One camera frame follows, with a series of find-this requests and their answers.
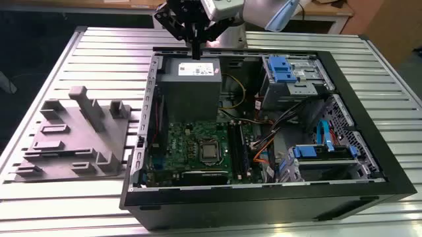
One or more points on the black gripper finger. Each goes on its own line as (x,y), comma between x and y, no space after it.
(214,32)
(170,26)

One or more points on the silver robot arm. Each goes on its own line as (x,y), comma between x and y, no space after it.
(230,37)

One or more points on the grey power supply unit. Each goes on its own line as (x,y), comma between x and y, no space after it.
(191,93)

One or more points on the silver metal drive cage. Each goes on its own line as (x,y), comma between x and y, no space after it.
(279,96)

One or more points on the wooden top desk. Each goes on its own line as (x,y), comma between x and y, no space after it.
(326,11)

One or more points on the CPU socket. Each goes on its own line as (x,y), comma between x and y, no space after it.
(209,139)

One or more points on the green motherboard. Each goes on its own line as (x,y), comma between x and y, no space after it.
(179,145)

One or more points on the silver CPU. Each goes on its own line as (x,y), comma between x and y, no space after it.
(210,151)

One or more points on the grey parts rack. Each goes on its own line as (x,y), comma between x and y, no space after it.
(75,138)

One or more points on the brown wooden cabinet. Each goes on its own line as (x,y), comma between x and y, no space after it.
(392,24)

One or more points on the grey stand foot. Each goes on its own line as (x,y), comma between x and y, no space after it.
(7,84)

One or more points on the hard disk in blue carrier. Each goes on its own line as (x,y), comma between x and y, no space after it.
(305,151)

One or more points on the blue board connector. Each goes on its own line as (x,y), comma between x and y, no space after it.
(158,164)

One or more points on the black graphics card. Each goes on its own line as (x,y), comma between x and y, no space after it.
(205,176)

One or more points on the metal disk bay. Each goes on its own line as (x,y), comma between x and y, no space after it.
(326,161)

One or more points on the black PC case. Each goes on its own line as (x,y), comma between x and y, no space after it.
(230,207)

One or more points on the blue plastic drive bracket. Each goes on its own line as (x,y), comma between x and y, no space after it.
(279,71)

